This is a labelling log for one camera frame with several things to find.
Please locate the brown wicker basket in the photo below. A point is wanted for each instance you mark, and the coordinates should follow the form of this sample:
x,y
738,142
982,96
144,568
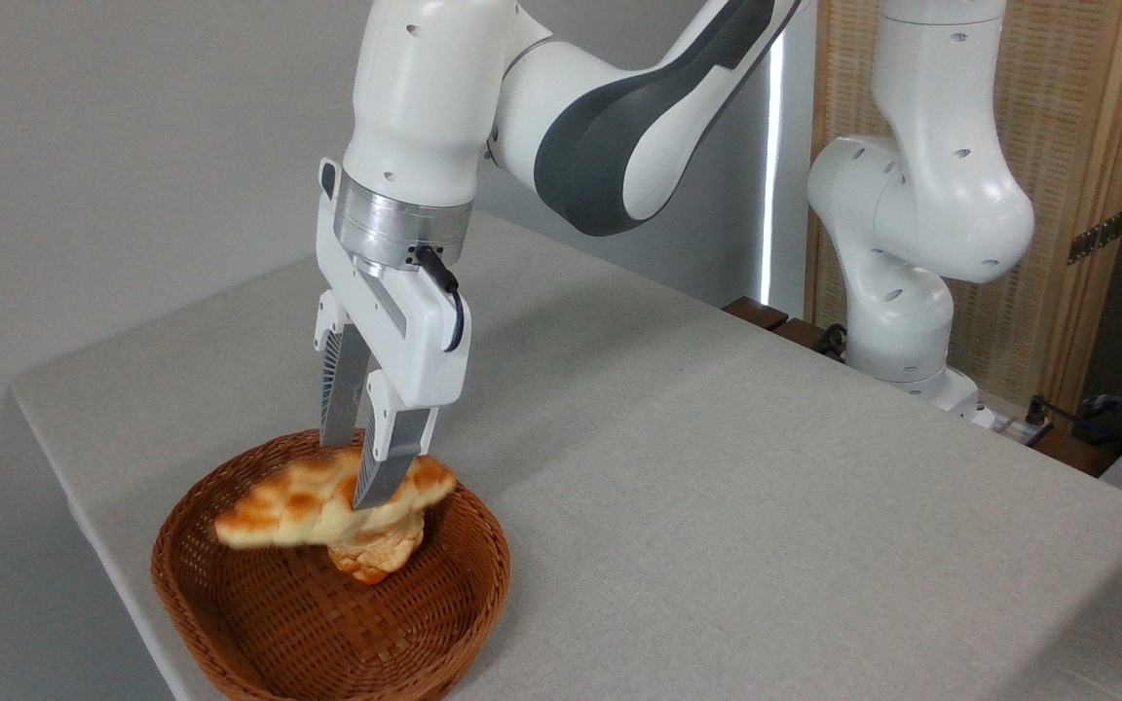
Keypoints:
x,y
259,623

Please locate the white power strip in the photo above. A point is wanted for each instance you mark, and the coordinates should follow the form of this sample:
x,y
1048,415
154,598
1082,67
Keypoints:
x,y
1009,425

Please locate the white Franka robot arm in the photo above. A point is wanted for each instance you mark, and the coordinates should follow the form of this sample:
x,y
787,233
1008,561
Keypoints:
x,y
425,97

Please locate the grey tablecloth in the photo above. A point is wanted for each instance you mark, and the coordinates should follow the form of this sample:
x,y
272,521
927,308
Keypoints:
x,y
814,584

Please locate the small round bread bun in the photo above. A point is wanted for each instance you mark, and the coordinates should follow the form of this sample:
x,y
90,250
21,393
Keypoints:
x,y
376,557

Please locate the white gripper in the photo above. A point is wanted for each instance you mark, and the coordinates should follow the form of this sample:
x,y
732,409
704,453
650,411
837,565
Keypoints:
x,y
420,350

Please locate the brass screen hinge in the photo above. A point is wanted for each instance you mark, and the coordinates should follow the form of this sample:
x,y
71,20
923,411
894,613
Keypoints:
x,y
1097,237

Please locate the long braided bread loaf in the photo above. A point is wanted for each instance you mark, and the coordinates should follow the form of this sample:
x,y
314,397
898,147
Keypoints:
x,y
288,511

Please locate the brown wooden block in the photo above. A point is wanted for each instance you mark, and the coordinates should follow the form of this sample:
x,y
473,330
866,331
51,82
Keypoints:
x,y
756,312
800,334

